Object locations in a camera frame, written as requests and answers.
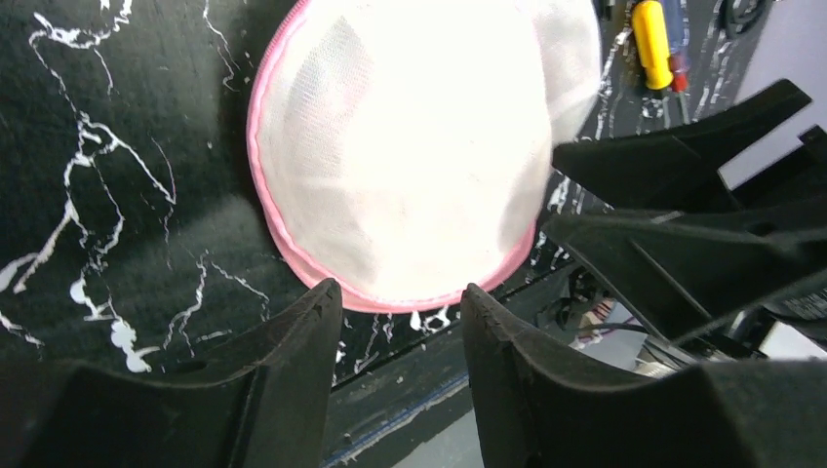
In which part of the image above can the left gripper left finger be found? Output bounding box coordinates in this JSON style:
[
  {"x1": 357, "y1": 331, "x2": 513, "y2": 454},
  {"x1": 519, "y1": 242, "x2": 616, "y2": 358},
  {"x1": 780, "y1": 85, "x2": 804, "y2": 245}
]
[{"x1": 1, "y1": 279, "x2": 342, "y2": 467}]

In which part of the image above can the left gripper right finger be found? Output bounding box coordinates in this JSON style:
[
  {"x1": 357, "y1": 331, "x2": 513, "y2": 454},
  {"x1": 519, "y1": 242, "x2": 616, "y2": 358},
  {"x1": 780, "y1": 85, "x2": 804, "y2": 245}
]
[{"x1": 460, "y1": 285, "x2": 826, "y2": 467}]

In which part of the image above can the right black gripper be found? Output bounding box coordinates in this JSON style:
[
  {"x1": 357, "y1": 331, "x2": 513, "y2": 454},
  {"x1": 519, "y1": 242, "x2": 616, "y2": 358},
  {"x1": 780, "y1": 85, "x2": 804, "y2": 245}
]
[{"x1": 543, "y1": 79, "x2": 826, "y2": 343}]

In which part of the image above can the white mesh laundry bag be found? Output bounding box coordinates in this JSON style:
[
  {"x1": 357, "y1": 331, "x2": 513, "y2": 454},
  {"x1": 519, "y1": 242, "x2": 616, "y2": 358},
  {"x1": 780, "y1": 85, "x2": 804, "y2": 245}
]
[{"x1": 247, "y1": 1, "x2": 602, "y2": 313}]

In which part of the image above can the yellow red screwdriver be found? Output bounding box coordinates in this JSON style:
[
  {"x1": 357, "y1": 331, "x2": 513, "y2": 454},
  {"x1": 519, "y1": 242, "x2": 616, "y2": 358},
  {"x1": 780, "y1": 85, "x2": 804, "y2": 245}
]
[{"x1": 632, "y1": 0, "x2": 689, "y2": 96}]

